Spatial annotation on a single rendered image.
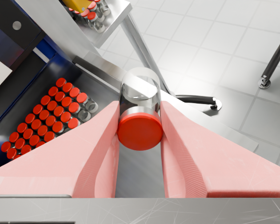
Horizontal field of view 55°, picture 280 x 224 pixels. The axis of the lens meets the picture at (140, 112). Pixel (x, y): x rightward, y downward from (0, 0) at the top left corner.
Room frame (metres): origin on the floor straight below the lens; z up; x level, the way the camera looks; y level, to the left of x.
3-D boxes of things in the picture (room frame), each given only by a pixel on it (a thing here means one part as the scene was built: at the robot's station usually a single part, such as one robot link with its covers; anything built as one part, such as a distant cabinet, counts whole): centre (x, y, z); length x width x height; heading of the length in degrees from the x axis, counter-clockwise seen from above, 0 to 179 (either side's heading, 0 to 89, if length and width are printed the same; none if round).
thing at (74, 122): (0.30, 0.10, 0.90); 0.02 x 0.02 x 0.05
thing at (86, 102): (0.32, 0.14, 0.90); 0.18 x 0.02 x 0.05; 105
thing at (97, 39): (0.56, -0.06, 0.87); 0.14 x 0.13 x 0.02; 16
